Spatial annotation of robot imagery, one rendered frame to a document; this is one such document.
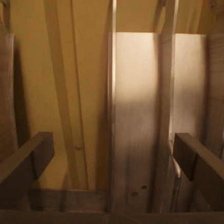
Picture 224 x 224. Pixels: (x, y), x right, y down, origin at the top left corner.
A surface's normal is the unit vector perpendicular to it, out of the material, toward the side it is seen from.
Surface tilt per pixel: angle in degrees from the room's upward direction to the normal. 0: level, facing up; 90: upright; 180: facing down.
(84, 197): 90
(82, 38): 90
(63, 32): 90
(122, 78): 65
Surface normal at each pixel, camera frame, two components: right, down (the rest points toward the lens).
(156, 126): 0.00, 0.14
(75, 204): 0.00, 0.46
